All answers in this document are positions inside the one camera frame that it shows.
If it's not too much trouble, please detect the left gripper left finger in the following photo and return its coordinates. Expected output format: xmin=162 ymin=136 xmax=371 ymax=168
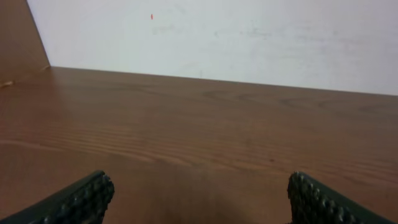
xmin=1 ymin=170 xmax=114 ymax=224

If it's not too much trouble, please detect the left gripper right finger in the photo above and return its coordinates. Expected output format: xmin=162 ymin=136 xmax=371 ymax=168
xmin=287 ymin=172 xmax=393 ymax=224

